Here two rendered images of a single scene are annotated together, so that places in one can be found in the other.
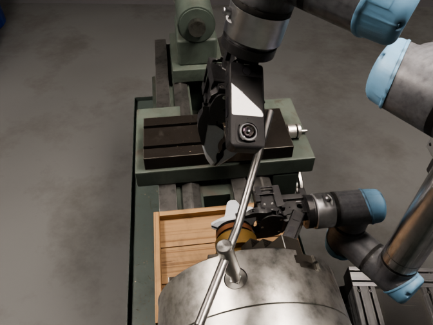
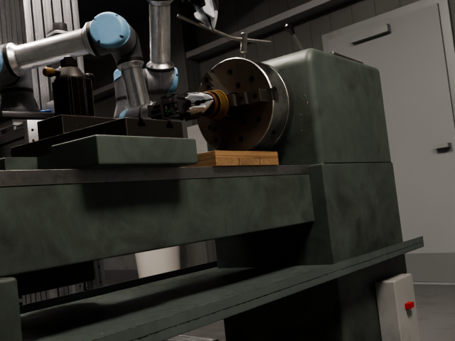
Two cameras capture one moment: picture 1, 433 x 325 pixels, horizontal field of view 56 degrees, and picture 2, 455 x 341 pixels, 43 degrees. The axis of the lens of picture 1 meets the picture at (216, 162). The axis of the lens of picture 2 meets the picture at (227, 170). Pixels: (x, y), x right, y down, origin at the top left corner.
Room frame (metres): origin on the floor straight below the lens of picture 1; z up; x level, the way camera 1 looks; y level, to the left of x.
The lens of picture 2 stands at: (1.72, 1.22, 0.76)
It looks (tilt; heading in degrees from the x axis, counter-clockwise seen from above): 4 degrees up; 224
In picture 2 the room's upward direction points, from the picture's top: 6 degrees counter-clockwise
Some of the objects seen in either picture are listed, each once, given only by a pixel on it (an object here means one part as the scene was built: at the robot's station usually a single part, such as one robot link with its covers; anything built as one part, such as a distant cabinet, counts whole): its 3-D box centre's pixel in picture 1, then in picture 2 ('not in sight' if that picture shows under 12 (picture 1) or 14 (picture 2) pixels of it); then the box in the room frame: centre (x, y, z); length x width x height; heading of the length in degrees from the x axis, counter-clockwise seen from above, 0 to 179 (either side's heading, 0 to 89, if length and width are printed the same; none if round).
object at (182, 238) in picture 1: (228, 258); (199, 166); (0.54, -0.03, 0.88); 0.36 x 0.30 x 0.04; 97
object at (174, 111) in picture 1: (220, 138); (74, 166); (0.97, -0.01, 0.89); 0.53 x 0.30 x 0.06; 97
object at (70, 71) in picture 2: not in sight; (69, 75); (0.92, -0.06, 1.13); 0.08 x 0.08 x 0.03
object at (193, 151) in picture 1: (216, 137); (93, 143); (0.91, 0.00, 0.95); 0.43 x 0.18 x 0.04; 97
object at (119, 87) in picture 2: not in sight; (129, 82); (0.22, -0.74, 1.33); 0.13 x 0.12 x 0.14; 149
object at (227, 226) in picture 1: (237, 249); (213, 104); (0.44, -0.04, 1.08); 0.09 x 0.09 x 0.09; 7
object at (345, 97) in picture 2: not in sight; (298, 120); (-0.11, -0.13, 1.06); 0.59 x 0.48 x 0.39; 7
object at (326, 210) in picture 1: (319, 209); (154, 112); (0.53, -0.22, 1.08); 0.08 x 0.05 x 0.08; 6
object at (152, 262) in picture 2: not in sight; (158, 258); (-2.17, -3.67, 0.31); 0.52 x 0.51 x 0.63; 179
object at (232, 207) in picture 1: (232, 211); (196, 97); (0.52, -0.03, 1.10); 0.09 x 0.06 x 0.03; 96
